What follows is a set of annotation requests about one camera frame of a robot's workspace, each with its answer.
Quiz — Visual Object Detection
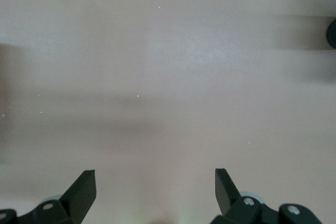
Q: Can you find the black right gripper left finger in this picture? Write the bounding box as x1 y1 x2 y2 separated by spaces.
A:
0 170 97 224

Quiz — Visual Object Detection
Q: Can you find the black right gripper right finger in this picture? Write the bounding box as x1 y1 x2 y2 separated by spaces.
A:
209 168 322 224

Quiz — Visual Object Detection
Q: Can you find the black round object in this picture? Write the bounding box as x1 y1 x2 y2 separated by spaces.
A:
326 18 336 49

